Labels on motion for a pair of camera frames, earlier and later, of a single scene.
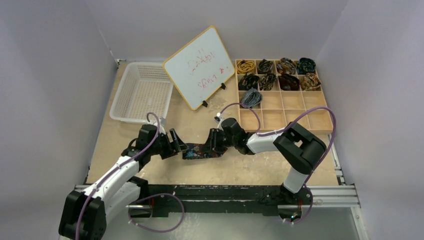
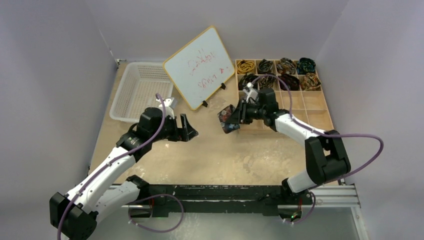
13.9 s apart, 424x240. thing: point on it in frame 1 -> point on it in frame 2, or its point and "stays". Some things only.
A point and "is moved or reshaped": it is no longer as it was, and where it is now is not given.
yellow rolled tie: (244, 66) stays
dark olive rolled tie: (266, 81) stays
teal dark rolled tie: (305, 65) stays
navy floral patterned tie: (199, 151) is moved or reshaped
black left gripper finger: (179, 144) -> (187, 132)
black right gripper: (214, 140) -> (243, 112)
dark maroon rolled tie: (289, 82) stays
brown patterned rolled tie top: (286, 66) stays
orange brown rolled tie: (311, 82) stays
